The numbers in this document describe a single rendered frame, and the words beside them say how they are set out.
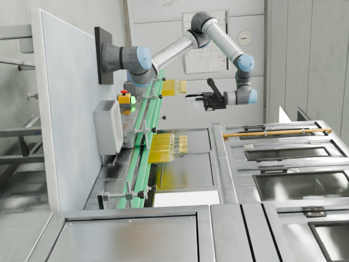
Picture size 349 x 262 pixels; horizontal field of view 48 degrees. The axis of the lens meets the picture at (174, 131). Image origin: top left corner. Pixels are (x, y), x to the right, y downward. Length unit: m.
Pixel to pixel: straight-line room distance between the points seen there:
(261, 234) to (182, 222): 0.23
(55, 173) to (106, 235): 0.30
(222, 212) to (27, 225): 0.58
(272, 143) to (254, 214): 1.44
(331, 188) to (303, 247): 1.07
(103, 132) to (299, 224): 1.02
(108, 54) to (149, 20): 5.95
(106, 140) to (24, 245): 0.81
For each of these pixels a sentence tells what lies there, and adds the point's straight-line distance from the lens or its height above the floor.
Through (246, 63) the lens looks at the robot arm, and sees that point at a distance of 1.95.
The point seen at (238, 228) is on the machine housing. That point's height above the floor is 1.31.
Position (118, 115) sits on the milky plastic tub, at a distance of 1.99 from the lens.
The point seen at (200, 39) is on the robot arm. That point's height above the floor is 1.27.
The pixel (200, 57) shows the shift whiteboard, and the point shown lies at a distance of 8.01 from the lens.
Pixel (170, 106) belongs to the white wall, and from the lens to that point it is 8.28.
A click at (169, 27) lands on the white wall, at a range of 7.93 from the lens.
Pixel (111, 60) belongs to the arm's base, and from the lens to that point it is 2.01.
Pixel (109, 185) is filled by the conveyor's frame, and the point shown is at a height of 0.83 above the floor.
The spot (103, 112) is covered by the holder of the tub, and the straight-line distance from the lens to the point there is 1.82.
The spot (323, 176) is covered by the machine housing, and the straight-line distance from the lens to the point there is 2.27.
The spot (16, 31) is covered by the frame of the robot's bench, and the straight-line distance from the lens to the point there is 1.41.
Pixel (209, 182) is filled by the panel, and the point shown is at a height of 1.27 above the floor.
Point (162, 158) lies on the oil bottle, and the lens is 2.07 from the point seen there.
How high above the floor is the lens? 1.20
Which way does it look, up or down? 3 degrees down
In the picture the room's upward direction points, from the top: 87 degrees clockwise
